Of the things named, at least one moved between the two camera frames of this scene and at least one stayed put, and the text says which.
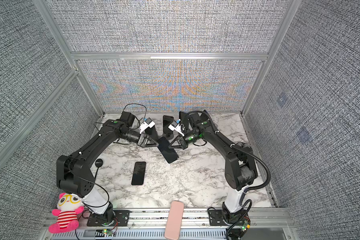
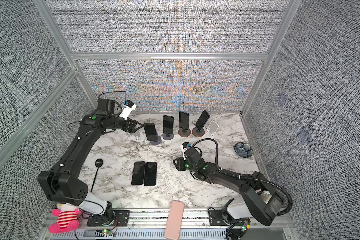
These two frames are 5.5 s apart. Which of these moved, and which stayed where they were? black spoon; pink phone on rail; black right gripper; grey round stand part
Moved: black right gripper
Stayed: grey round stand part; black spoon; pink phone on rail
